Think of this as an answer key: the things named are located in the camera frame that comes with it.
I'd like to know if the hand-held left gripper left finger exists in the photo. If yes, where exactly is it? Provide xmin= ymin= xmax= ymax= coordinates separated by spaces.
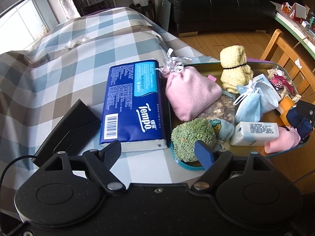
xmin=38 ymin=140 xmax=127 ymax=193

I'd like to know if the green edged counter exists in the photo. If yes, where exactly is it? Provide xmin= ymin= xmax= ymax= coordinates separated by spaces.
xmin=273 ymin=1 xmax=315 ymax=59

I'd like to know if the black box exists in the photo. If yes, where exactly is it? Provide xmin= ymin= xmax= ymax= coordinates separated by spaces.
xmin=32 ymin=99 xmax=102 ymax=168

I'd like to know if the gold tin tray teal rim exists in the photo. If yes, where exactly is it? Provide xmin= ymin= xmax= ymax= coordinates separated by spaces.
xmin=170 ymin=63 xmax=312 ymax=171

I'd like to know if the leopard print hair bow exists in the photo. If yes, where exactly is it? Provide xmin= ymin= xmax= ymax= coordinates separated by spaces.
xmin=268 ymin=75 xmax=292 ymax=91

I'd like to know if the yellow towel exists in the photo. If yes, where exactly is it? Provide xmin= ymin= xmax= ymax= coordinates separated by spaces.
xmin=220 ymin=45 xmax=254 ymax=94

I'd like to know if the leaning glass pane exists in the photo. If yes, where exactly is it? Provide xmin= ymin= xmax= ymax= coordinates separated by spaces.
xmin=157 ymin=0 xmax=172 ymax=32

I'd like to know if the lace ribbon hair clip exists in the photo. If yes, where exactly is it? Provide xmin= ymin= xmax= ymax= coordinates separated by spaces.
xmin=267 ymin=67 xmax=302 ymax=101

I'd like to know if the green knitted scrunchie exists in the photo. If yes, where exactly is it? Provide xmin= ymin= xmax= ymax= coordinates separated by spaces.
xmin=171 ymin=118 xmax=217 ymax=163

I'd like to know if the dark round plant stand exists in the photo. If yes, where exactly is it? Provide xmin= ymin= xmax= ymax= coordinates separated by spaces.
xmin=129 ymin=2 xmax=157 ymax=22

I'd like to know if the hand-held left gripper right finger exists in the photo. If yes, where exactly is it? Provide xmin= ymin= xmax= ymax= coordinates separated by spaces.
xmin=191 ymin=140 xmax=270 ymax=193

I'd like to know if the pink drawstring pouch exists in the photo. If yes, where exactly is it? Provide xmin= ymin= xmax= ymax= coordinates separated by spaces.
xmin=160 ymin=48 xmax=222 ymax=123

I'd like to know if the wooden chair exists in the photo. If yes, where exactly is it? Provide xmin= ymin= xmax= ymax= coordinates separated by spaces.
xmin=259 ymin=29 xmax=315 ymax=104

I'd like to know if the white box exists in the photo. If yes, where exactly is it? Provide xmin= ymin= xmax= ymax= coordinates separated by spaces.
xmin=293 ymin=3 xmax=309 ymax=19

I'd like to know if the blue face mask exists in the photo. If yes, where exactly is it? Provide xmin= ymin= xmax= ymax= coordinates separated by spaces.
xmin=233 ymin=80 xmax=282 ymax=124

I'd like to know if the orange navy printed cloth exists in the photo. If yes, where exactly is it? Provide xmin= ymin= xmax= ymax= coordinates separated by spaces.
xmin=278 ymin=96 xmax=314 ymax=138

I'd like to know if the blue tissue pack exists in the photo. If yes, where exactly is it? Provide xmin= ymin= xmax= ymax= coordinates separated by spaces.
xmin=99 ymin=58 xmax=170 ymax=152

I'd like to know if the pink cloth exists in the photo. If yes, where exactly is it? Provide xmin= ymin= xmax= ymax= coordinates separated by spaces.
xmin=264 ymin=125 xmax=301 ymax=153

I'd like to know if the checkered tablecloth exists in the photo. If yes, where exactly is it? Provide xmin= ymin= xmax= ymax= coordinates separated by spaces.
xmin=0 ymin=6 xmax=217 ymax=185

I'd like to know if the black leather sofa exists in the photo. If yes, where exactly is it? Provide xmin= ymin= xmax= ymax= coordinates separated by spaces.
xmin=159 ymin=0 xmax=303 ymax=37

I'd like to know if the brown floral pouch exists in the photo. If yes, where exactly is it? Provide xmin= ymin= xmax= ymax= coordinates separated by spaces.
xmin=197 ymin=95 xmax=235 ymax=124

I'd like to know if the window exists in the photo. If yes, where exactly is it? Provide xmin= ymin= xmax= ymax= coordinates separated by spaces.
xmin=0 ymin=0 xmax=62 ymax=52

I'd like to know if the black cable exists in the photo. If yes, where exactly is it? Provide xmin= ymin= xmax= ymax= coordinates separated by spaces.
xmin=0 ymin=155 xmax=37 ymax=190

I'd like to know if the white tissue packet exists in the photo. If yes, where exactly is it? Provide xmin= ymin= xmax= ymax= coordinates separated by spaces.
xmin=252 ymin=74 xmax=272 ymax=86
xmin=230 ymin=121 xmax=280 ymax=146

